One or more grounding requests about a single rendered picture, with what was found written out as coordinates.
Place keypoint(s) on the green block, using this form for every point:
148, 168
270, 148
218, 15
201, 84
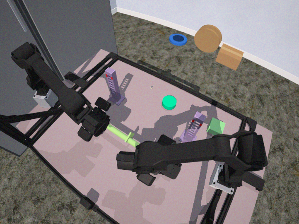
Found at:
215, 126

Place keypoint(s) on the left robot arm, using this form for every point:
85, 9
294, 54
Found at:
41, 78

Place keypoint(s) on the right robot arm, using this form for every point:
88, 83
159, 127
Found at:
150, 157

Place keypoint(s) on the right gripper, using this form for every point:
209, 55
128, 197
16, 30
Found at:
148, 179

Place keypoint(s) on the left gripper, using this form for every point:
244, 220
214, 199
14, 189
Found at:
102, 104

